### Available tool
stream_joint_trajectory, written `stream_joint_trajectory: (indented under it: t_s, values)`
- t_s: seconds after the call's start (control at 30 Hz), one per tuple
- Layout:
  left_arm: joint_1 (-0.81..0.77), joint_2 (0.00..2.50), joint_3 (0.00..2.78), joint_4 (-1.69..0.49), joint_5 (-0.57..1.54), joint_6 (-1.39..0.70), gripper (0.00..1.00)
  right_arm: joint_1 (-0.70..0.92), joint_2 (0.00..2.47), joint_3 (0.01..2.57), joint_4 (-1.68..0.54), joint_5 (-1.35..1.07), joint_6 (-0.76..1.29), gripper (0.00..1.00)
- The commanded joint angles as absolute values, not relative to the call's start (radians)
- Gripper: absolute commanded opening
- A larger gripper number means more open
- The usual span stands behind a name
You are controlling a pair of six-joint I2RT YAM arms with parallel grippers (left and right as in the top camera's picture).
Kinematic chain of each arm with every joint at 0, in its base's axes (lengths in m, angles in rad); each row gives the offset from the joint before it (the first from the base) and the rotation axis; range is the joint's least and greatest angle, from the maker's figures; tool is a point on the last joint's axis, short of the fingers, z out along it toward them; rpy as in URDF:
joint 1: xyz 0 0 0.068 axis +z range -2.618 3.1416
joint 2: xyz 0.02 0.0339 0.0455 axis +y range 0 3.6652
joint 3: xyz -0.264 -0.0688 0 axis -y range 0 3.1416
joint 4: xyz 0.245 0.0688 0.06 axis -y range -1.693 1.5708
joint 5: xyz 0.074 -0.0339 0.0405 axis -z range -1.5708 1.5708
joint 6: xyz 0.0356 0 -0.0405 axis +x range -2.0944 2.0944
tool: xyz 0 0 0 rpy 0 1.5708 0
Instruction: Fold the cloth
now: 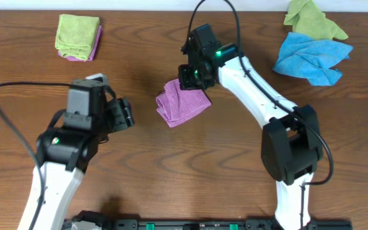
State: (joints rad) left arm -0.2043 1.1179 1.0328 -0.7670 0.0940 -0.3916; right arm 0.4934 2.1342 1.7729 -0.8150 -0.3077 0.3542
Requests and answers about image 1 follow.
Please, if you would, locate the purple microfiber cloth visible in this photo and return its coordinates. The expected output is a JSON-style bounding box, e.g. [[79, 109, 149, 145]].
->
[[156, 79, 211, 128]]

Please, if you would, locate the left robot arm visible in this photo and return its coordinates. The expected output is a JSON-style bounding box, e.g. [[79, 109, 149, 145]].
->
[[19, 73, 134, 229]]

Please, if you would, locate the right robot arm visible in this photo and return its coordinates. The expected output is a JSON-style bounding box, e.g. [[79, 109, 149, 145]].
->
[[179, 24, 323, 229]]

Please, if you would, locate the folded pink cloth under green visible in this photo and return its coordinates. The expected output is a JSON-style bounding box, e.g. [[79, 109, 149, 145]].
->
[[57, 25, 102, 62]]

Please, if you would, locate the crumpled olive green cloth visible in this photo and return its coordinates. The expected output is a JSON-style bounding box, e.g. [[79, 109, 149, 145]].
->
[[284, 0, 349, 40]]

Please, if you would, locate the crumpled blue cloth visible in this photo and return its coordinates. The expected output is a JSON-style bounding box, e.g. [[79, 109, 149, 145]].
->
[[273, 32, 353, 86]]

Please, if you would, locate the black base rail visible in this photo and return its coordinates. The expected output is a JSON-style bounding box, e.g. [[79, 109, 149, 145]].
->
[[62, 210, 353, 230]]

